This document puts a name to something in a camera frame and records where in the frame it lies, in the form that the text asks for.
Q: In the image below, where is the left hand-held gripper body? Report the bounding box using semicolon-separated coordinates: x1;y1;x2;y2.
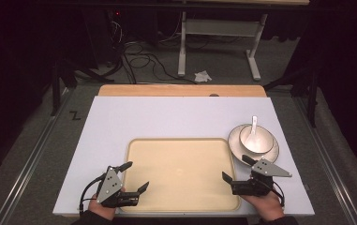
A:
95;166;141;209

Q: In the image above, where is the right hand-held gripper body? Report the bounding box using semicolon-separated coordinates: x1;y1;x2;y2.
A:
230;157;293;198

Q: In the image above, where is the white plate with dark rim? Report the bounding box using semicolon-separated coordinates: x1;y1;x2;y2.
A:
227;123;281;167

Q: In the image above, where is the white bowl with dark rim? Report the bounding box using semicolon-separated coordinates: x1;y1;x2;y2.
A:
239;124;275;155

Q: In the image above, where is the white ceramic spoon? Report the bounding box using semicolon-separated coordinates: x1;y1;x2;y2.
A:
245;115;259;145

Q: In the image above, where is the beige plastic tray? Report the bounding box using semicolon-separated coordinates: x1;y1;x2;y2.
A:
124;137;242;214

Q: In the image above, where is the person's left hand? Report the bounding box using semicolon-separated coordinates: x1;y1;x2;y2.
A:
87;187;126;221

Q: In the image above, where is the person's right hand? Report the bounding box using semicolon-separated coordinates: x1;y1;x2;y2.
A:
239;190;286;223

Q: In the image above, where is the white board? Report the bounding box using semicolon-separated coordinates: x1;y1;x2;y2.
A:
52;96;317;218

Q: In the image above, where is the wooden table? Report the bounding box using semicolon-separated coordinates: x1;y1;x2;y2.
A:
97;83;268;98

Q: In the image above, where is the black metal stand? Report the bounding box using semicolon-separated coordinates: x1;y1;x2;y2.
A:
50;58;115;117
262;67;320;128

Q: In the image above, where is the crumpled white paper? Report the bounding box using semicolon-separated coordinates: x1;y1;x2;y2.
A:
193;69;214;83

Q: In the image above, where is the dark computer case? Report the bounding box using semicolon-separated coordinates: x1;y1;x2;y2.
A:
82;8;125;68

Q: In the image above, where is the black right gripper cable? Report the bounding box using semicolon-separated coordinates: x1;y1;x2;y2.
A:
272;181;287;208

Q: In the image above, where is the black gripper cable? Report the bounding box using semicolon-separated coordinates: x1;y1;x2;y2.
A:
78;173;107;216
272;181;287;208

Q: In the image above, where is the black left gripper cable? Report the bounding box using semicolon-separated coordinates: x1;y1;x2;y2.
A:
78;173;107;216

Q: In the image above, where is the metal floor rail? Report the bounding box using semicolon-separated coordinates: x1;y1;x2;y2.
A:
293;96;357;225
0;89;75;225

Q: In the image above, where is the black floor cable tangle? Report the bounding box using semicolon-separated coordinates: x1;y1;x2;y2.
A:
110;18;199;85

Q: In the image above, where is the white metal desk frame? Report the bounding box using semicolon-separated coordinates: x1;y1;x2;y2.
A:
177;10;270;82

